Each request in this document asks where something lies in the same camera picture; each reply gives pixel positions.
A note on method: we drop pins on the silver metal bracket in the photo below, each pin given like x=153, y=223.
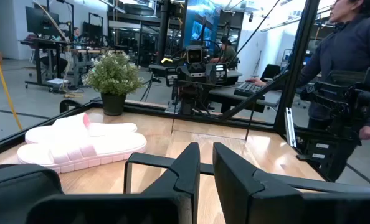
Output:
x=290, y=127

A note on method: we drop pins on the pink slide sandal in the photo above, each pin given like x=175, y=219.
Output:
x=110, y=128
x=79, y=152

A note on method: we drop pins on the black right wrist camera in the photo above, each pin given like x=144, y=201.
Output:
x=194, y=55

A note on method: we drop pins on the potted green plant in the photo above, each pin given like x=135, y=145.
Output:
x=113, y=74

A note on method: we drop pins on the black keyboard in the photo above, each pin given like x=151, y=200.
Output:
x=248, y=88

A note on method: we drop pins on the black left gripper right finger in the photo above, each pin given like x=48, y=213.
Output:
x=235, y=186

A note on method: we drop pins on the black monitor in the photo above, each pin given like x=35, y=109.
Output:
x=41, y=20

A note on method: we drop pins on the grey desk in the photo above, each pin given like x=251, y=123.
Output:
x=272, y=98

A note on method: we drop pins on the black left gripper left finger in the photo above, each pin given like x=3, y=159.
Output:
x=188, y=174

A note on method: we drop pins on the person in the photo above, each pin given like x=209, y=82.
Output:
x=353, y=46
x=76, y=33
x=228, y=51

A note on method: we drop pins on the black desk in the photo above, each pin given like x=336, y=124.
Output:
x=38, y=62

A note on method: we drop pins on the black office chair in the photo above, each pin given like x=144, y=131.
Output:
x=270, y=72

